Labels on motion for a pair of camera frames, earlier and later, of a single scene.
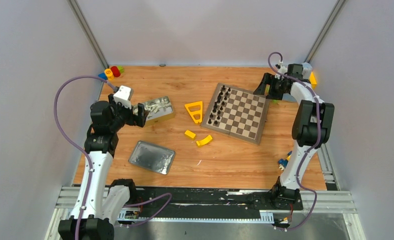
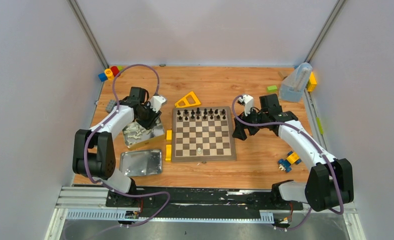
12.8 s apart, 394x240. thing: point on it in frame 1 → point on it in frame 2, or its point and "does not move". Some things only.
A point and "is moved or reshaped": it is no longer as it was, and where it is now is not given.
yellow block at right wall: x=312 y=80 does not move
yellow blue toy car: x=283 y=163 does not move
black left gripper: x=134 y=115 → x=149 y=117
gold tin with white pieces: x=159 y=110 is moved or reshaped
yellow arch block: x=205 y=141 → x=168 y=152
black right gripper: x=268 y=79 → x=239 y=132
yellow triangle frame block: x=194 y=112 → x=184 y=99
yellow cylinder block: x=109 y=73 does not move
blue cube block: x=102 y=75 does not move
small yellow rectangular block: x=190 y=135 → x=169 y=134
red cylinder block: x=115 y=71 does not move
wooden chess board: x=237 y=113 → x=203 y=133
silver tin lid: x=152 y=157 → x=141 y=163
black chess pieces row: x=218 y=106 → x=204 y=115
